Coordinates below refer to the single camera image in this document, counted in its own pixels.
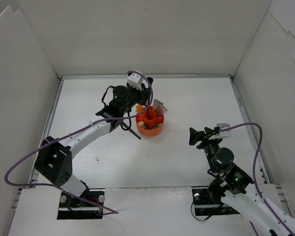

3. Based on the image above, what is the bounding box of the orange sunscreen tube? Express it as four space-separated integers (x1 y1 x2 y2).
136 105 144 114

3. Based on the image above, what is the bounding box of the small black makeup brush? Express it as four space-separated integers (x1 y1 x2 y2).
146 77 153 118

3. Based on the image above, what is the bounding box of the brown eyeshadow palette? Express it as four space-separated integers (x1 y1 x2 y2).
153 102 168 117

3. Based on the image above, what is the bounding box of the beige makeup sponge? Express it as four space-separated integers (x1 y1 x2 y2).
137 121 145 127

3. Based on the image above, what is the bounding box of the large black makeup brush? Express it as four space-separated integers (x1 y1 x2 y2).
121 122 141 140

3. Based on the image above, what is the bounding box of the dark green round compact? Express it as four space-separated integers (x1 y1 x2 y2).
144 124 150 130

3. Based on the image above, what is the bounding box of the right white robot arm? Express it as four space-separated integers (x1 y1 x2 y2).
189 123 295 236

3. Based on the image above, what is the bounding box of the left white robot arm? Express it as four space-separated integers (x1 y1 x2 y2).
34 85 152 207

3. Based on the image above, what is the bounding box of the orange round organizer container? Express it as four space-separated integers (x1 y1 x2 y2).
135 107 165 137

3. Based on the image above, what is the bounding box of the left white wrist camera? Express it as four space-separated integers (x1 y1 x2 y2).
126 70 144 91

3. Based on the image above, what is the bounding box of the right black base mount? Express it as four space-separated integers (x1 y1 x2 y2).
190 179 239 222

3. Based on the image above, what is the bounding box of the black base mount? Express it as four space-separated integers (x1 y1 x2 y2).
57 189 105 220
190 179 239 222

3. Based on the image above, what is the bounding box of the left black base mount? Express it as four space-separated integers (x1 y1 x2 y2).
57 189 105 220

